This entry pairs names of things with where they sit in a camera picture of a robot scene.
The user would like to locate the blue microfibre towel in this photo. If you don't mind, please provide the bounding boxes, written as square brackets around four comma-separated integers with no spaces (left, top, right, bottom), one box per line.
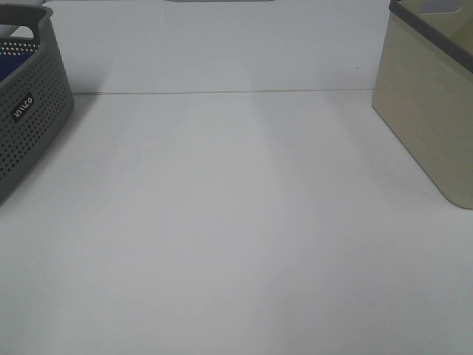
[0,52,35,81]

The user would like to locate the beige plastic storage bin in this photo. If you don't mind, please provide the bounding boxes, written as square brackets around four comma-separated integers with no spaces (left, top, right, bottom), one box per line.
[372,1,472,209]

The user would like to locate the grey perforated plastic basket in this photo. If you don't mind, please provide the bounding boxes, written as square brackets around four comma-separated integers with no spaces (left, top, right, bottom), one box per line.
[1,4,75,200]

